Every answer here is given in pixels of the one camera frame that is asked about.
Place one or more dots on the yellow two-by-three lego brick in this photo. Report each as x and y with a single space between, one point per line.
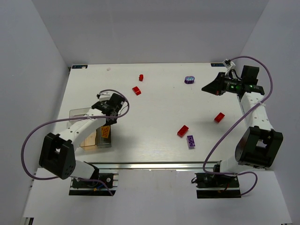
105 131

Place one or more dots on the aluminium table front rail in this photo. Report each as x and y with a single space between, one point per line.
152 166

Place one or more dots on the amber clear container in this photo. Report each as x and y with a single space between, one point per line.
90 142

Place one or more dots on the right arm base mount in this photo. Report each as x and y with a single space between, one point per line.
210 186

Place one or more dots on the blue table label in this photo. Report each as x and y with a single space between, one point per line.
217 65
79 67

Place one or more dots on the left blue table label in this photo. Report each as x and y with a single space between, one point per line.
79 67

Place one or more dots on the red sloped lego brick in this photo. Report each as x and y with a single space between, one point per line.
136 90

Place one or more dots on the dark grey clear container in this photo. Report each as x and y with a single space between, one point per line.
103 142

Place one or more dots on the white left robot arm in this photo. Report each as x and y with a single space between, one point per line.
58 150

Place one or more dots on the clear smoky long container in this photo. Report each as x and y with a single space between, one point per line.
81 112

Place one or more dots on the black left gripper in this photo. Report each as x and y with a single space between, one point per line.
112 116

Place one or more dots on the purple round lego piece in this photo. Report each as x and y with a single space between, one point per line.
189 80

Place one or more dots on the right blue table label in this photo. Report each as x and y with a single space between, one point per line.
217 65

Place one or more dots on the purple lego brick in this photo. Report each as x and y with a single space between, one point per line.
190 142

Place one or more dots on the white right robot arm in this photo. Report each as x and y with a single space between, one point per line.
260 143

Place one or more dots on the red two-by-two lego brick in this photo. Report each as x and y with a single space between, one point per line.
183 130

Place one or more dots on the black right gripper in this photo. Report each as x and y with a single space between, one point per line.
220 83

